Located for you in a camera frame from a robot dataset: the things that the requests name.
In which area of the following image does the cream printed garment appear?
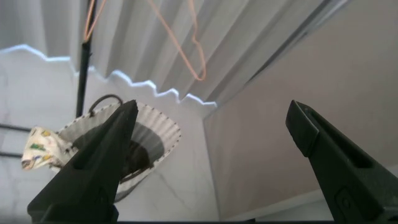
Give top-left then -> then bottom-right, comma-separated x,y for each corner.
21,126 -> 78,171

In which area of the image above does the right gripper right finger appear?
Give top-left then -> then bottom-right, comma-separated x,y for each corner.
285,99 -> 398,222

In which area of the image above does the white laundry basket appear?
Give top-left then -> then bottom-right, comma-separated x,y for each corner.
57,94 -> 183,203

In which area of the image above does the black clothes rack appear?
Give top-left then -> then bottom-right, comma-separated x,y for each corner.
0,0 -> 97,159

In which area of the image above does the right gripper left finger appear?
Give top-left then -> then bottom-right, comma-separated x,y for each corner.
27,99 -> 139,222

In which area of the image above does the white curtain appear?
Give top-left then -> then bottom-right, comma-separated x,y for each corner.
0,0 -> 352,108

